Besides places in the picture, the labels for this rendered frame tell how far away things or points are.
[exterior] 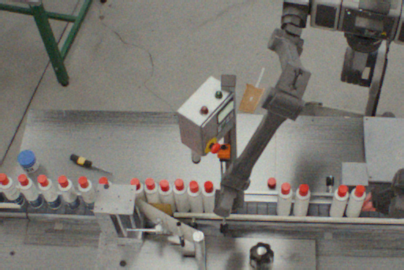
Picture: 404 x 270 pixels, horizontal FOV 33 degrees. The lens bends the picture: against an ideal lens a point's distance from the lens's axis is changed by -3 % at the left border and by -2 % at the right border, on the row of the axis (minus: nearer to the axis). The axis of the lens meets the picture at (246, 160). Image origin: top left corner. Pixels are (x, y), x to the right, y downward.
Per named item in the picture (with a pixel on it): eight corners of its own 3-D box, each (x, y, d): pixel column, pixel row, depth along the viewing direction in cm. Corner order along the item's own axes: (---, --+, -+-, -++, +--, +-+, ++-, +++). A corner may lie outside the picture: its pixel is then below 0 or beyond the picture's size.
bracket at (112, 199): (93, 213, 230) (93, 211, 229) (98, 184, 235) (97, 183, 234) (132, 215, 230) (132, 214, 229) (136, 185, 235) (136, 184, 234)
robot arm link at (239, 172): (305, 95, 198) (271, 80, 196) (304, 108, 194) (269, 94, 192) (248, 183, 228) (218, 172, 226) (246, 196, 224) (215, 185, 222)
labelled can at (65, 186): (66, 210, 259) (54, 185, 241) (69, 197, 261) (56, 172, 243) (80, 211, 259) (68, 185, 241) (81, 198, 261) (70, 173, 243)
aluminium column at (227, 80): (225, 187, 269) (220, 86, 211) (226, 177, 272) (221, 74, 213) (237, 187, 269) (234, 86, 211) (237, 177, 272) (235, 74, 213)
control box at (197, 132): (181, 143, 226) (175, 110, 210) (212, 108, 233) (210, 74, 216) (204, 159, 223) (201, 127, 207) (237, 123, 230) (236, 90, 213)
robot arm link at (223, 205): (252, 178, 223) (227, 168, 222) (243, 209, 218) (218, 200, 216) (240, 190, 234) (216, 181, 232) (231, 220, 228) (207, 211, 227)
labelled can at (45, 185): (47, 209, 259) (33, 184, 241) (50, 197, 261) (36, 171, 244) (61, 210, 259) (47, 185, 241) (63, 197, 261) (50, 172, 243)
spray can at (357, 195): (346, 219, 257) (353, 195, 239) (345, 207, 260) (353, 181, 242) (359, 219, 257) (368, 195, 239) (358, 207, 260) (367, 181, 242)
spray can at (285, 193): (275, 217, 258) (278, 193, 240) (276, 204, 260) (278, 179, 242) (289, 218, 257) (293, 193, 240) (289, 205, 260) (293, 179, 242)
